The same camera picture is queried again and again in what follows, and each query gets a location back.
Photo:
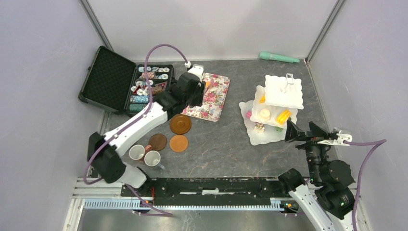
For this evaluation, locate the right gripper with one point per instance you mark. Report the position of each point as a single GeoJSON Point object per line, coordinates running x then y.
{"type": "Point", "coordinates": [315, 131]}

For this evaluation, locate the yellow cube cake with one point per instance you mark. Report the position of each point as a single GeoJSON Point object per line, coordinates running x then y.
{"type": "Point", "coordinates": [283, 117]}

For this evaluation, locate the white three-tier cake stand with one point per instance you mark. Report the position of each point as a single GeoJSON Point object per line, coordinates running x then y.
{"type": "Point", "coordinates": [281, 93]}

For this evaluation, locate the cream dome cake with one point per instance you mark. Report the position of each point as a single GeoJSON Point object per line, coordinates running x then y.
{"type": "Point", "coordinates": [264, 114]}

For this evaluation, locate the white decorated cake slice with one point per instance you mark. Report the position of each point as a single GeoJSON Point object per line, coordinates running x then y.
{"type": "Point", "coordinates": [259, 127]}

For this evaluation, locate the yellow wedge cake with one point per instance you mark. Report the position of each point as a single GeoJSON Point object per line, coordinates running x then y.
{"type": "Point", "coordinates": [262, 99]}

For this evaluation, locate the pink cake with cherry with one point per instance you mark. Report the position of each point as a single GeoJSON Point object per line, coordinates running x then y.
{"type": "Point", "coordinates": [248, 114]}

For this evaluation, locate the large brown saucer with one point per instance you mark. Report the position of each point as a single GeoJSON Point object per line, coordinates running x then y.
{"type": "Point", "coordinates": [180, 124]}

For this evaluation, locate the orange-brown saucer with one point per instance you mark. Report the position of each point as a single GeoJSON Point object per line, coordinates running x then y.
{"type": "Point", "coordinates": [178, 143]}

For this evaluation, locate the white cup grey handle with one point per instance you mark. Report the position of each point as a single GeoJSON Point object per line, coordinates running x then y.
{"type": "Point", "coordinates": [153, 159]}

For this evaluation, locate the white cup pink handle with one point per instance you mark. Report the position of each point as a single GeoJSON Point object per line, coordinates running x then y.
{"type": "Point", "coordinates": [138, 152]}

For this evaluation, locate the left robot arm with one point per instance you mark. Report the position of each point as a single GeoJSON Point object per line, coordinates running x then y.
{"type": "Point", "coordinates": [105, 151]}

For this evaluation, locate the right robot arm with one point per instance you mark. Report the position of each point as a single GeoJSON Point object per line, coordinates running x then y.
{"type": "Point", "coordinates": [325, 199]}

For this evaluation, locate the mint green rolling pin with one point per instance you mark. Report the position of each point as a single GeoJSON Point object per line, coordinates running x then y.
{"type": "Point", "coordinates": [281, 58]}

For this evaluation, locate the floral serving tray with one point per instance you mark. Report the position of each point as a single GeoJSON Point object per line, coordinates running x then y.
{"type": "Point", "coordinates": [213, 100]}

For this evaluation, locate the dark brown saucer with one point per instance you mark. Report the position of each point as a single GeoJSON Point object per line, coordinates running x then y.
{"type": "Point", "coordinates": [158, 142]}

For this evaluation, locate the black poker chip case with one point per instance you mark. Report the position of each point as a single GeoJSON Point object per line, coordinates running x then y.
{"type": "Point", "coordinates": [114, 84]}

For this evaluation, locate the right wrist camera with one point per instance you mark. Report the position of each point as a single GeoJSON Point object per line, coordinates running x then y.
{"type": "Point", "coordinates": [339, 136]}

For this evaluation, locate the black mounting rail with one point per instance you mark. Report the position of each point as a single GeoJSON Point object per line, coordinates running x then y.
{"type": "Point", "coordinates": [210, 192]}

